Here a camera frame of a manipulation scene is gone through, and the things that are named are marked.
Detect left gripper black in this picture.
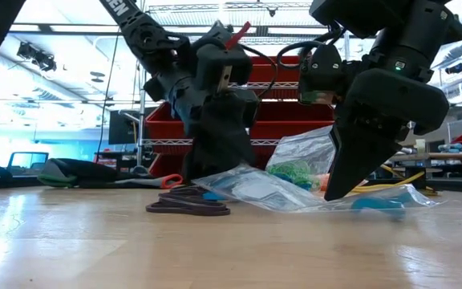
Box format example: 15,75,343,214
144,71,260,181

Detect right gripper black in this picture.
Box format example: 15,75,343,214
323,67,451,201

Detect clear zip bag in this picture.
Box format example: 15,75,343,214
192,163,441,214
265,124,337,192
318,172,371,192

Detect green rubber bands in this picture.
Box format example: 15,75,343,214
266,160,317,190

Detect loose dark rubber bands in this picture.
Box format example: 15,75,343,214
145,192,232,218

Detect pink loop-shaped object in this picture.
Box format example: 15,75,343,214
160,173,184,190

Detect dark grey monitor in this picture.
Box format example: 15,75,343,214
108,108,152,146

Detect pale blue cylindrical part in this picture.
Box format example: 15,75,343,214
438,142,462,155

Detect black bundle with green edge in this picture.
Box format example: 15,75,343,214
37,157,164,189

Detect computer monitor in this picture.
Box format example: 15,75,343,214
6,151,50,177

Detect yellow cable coil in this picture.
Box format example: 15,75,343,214
351,163,440,197

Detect chrome wire shelf rack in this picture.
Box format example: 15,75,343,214
134,2,352,180

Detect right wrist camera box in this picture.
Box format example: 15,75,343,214
298,43,345,106

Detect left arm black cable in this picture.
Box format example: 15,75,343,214
238,43,279,100

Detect red cable sleeve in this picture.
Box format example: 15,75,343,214
225,20,252,51

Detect black hanging cable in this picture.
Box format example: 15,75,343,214
95,27,124,160

